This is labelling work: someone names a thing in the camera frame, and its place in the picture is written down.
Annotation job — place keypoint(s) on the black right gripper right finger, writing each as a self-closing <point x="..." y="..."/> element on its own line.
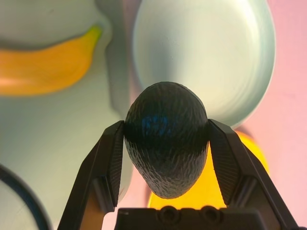
<point x="237" y="167"/>

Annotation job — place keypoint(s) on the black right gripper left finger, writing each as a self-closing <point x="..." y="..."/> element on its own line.
<point x="96" y="167"/>

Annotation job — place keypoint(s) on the dark green avocado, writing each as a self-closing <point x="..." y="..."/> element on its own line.
<point x="165" y="139"/>

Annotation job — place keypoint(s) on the yellow banana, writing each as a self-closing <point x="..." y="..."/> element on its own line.
<point x="48" y="69"/>

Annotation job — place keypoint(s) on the yellow round plate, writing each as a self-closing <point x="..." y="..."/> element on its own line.
<point x="206" y="191"/>

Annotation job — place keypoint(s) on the green silicone cutting mat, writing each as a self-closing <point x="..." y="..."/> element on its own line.
<point x="60" y="134"/>

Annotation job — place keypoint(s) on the mint green round plate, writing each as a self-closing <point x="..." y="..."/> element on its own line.
<point x="204" y="55"/>

